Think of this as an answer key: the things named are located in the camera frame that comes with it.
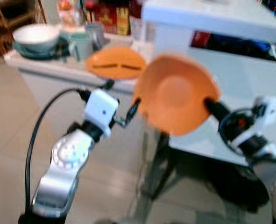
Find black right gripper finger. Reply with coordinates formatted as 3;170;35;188
204;97;232;120

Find orange plastic bowl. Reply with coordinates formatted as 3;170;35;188
134;54;221;137

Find orange plastic plate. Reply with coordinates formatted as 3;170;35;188
85;46;147;80

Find pale green mug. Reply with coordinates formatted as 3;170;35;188
68;32;94;62

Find grey mug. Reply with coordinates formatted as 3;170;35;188
85;22;106;51

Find metal table leg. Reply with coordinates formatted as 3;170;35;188
137;127;177;220

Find clear drinking glass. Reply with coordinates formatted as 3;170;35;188
129;16;146;43

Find white low cabinet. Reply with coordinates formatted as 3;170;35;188
4;44;151;143

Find red and gold box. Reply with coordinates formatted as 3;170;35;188
91;4;131;36

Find red packet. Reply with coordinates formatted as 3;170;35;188
191;30;212;48

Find orange snack bag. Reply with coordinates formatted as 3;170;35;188
57;0;85;27

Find white ceramic bowl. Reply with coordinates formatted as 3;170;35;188
13;24;62;52

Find wooden chair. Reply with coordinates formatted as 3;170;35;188
0;0;37;58

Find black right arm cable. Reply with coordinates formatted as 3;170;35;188
218;108;276;165

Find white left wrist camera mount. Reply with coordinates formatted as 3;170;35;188
84;88;120;139

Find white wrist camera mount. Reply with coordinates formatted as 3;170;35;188
231;95;276;148
84;88;120;139

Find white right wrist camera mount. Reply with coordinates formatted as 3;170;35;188
231;95;276;148

